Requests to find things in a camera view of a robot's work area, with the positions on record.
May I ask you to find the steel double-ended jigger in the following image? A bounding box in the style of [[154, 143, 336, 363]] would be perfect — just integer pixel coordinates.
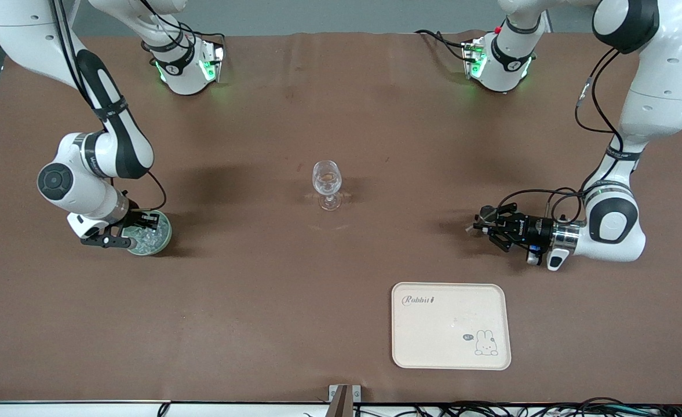
[[465, 206, 501, 233]]

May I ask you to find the heap of clear ice cubes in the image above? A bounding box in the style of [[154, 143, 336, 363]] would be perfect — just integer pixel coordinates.
[[130, 223, 166, 253]]

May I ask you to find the clear stemmed wine glass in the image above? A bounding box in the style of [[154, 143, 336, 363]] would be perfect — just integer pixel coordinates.
[[311, 160, 344, 212]]

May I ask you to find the pale green ceramic bowl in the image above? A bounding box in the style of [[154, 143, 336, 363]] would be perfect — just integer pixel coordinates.
[[122, 209, 173, 256]]

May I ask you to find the cream tray with rabbit print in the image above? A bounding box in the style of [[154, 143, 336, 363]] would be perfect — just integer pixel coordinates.
[[391, 281, 512, 371]]

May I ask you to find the brown table cover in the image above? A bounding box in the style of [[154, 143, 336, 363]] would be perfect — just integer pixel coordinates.
[[0, 30, 682, 404]]

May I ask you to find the black cable bundle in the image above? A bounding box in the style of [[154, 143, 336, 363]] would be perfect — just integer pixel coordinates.
[[352, 397, 682, 417]]

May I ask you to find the black left base cable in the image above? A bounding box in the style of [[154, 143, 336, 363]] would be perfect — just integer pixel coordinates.
[[414, 29, 476, 62]]

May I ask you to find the black base cable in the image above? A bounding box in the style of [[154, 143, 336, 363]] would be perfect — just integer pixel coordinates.
[[178, 22, 227, 50], [414, 29, 476, 62]]

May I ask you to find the black right base cable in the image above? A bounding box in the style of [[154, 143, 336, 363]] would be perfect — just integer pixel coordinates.
[[178, 22, 227, 50]]

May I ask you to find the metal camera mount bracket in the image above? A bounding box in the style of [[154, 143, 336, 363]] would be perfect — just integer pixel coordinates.
[[328, 384, 362, 417]]

